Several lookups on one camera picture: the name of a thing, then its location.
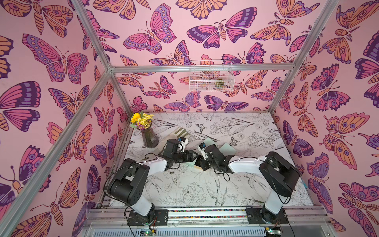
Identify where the yellow flower bouquet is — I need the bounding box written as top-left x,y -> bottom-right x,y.
130,112 -> 154,130

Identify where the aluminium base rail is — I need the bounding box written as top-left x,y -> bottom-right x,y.
84,206 -> 331,228

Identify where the glass vase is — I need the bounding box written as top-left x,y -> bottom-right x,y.
141,127 -> 159,149

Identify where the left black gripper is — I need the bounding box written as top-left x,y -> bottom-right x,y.
171,150 -> 198,164

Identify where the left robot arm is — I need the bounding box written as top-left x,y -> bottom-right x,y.
103,137 -> 199,225

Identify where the beige garden glove far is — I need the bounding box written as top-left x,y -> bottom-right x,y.
173,127 -> 190,139

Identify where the white wire basket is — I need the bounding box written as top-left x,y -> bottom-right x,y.
188,64 -> 235,93

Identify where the mint jewelry box right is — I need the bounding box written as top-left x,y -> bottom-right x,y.
219,143 -> 236,156

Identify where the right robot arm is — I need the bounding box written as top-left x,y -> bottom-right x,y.
198,143 -> 301,224

